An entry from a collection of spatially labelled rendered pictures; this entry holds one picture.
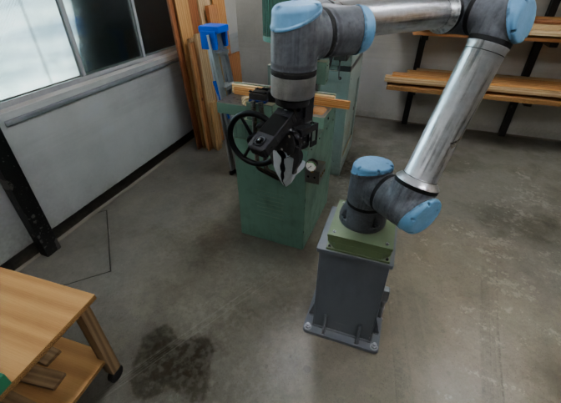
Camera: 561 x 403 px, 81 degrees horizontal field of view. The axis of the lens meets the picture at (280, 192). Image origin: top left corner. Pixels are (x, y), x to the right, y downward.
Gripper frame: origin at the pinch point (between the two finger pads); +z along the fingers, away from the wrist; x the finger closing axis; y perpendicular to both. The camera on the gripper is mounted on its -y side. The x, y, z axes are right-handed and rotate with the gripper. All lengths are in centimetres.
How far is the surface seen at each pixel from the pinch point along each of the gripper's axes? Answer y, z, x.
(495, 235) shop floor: 174, 106, -40
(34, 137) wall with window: -14, 43, 180
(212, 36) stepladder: 105, -1, 161
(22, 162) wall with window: -25, 53, 176
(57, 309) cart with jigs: -48, 56, 60
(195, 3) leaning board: 147, -13, 236
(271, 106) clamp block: 60, 13, 61
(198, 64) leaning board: 124, 30, 209
